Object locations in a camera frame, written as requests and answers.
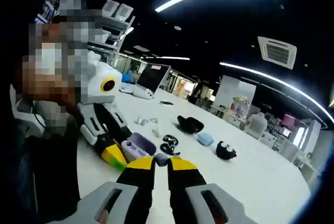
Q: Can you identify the white notebook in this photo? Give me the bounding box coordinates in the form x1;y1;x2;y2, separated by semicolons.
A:
119;82;136;93

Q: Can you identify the white table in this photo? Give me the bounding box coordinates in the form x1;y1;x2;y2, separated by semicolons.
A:
77;88;314;224

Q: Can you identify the light blue earbud case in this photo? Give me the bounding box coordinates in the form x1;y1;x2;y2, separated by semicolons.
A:
197;132;215;146

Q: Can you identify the black ear-hook earbud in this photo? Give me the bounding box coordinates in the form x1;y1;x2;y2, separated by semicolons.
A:
163;134;180;144
159;142;181;157

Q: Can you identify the lilac earbud case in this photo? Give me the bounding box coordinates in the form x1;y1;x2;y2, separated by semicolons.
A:
121;132;157;163

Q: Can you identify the black cartoon-eyed earbud case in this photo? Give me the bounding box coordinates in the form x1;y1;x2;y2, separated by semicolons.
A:
216;140;237;161

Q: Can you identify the shelf with colourful items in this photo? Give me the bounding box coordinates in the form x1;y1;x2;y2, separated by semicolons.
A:
229;95;251;120

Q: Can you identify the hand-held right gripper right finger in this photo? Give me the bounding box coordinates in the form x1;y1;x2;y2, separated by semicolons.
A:
168;157;258;224

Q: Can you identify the large black earbud case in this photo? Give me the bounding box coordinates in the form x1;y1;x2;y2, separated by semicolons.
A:
176;115;204;134

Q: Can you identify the ceiling air conditioner vent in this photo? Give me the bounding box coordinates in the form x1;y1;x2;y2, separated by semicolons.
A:
257;36;297;69

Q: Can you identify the lilac earbud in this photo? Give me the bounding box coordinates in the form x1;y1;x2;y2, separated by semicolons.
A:
153;153;169;167

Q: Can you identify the blue zip pouch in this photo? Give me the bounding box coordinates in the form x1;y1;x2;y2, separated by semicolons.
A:
122;74;137;84

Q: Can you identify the pink wall monitor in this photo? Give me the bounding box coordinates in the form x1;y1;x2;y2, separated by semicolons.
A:
283;114;297;128

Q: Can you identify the white worn device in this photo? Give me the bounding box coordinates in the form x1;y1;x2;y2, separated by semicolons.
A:
9;84;49;138

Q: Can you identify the grey metal shelving rack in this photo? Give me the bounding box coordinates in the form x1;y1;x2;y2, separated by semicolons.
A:
88;0;136;65

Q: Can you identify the group of white storage bins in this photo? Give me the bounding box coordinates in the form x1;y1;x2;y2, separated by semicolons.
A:
102;0;134;22

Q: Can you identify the white game controller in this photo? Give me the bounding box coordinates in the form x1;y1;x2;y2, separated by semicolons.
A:
132;88;154;100

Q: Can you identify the white office chair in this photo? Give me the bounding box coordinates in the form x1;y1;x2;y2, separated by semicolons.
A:
246;111;269;140

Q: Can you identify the silver laptop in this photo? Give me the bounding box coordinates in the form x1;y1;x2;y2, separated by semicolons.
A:
136;64;172;93

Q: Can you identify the blue white wall display board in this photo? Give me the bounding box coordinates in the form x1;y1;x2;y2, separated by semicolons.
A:
34;0;60;23

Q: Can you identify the person's dark clothed body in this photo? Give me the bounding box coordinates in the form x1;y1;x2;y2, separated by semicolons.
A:
0;119;81;224

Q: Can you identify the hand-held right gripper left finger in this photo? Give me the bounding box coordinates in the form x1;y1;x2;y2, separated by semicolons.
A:
75;156;155;224

